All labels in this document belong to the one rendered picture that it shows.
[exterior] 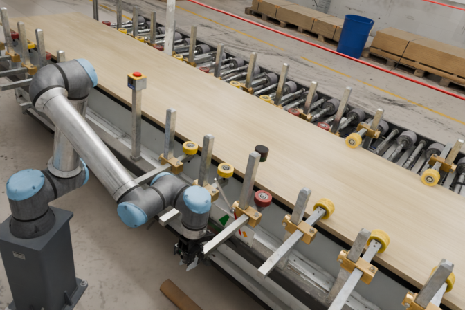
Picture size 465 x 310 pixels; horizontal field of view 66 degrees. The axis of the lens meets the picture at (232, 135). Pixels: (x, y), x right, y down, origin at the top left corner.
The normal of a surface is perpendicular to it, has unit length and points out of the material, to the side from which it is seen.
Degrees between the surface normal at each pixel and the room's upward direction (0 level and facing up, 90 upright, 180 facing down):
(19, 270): 90
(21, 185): 5
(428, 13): 90
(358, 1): 90
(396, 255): 0
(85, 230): 0
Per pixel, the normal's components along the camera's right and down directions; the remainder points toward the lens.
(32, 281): -0.21, 0.49
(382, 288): -0.62, 0.33
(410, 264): 0.15, -0.84
